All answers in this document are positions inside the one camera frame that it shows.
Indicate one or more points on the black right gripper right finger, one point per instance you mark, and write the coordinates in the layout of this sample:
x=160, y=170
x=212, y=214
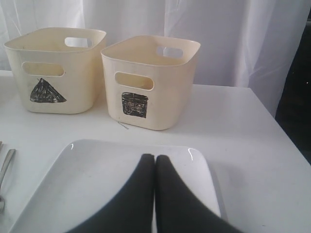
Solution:
x=177, y=209

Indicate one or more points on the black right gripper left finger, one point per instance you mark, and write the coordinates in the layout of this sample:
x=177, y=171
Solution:
x=131, y=209

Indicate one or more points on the white square plate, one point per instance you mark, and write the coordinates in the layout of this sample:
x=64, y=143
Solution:
x=88, y=173

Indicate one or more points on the cream bin with square mark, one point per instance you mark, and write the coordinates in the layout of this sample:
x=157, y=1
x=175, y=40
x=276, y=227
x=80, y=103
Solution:
x=148, y=79

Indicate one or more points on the steel spoon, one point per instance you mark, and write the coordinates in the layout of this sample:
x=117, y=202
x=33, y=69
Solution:
x=6, y=163

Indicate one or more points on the steel fork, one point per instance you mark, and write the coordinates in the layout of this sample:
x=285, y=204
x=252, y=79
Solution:
x=1, y=204

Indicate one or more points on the dark stand at right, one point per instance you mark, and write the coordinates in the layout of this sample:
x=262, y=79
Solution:
x=294, y=109

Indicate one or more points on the cream bin with triangle mark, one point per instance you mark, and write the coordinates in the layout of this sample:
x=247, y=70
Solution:
x=58, y=70

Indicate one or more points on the white backdrop curtain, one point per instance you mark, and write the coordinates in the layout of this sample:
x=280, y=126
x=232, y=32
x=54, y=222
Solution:
x=243, y=42

